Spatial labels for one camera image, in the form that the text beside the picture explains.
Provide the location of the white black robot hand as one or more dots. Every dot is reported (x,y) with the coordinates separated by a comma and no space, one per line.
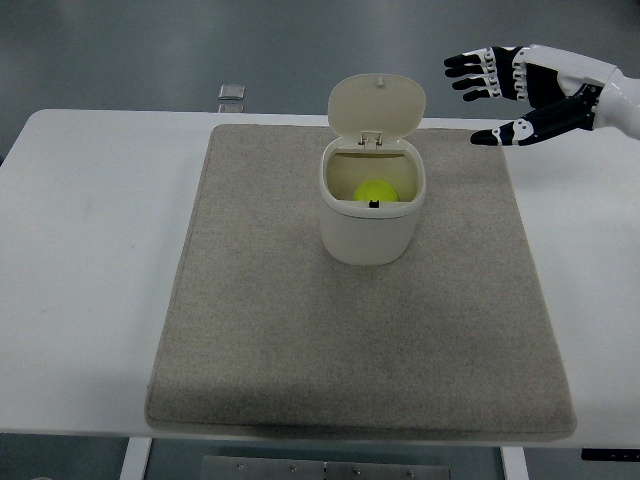
(615,100)

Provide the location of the yellow-green tennis ball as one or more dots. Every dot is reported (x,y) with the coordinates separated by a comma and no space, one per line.
(375,191)

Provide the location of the cream lidded bin box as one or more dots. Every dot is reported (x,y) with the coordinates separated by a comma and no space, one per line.
(367,235)

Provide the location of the black table control panel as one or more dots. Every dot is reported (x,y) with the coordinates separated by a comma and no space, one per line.
(612,455)

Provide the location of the white table leg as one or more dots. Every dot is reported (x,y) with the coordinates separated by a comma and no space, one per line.
(515,465)
(134,460)

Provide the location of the silver floor socket plate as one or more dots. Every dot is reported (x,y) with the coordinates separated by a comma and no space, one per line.
(232,91)
(231,107)

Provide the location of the beige fabric mat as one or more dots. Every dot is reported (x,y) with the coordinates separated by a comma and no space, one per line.
(280,320)

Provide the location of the grey metal plate with screws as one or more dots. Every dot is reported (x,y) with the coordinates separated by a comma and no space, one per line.
(325,470)

